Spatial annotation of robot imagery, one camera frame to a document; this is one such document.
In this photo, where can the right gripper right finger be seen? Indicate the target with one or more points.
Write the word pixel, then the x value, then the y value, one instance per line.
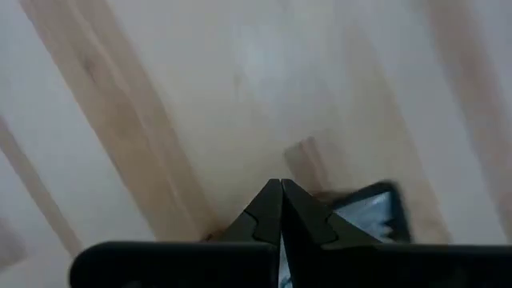
pixel 316 240

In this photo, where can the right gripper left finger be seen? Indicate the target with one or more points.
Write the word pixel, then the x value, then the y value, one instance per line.
pixel 260 224

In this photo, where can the vanity pack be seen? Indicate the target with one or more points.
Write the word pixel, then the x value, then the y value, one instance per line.
pixel 368 218

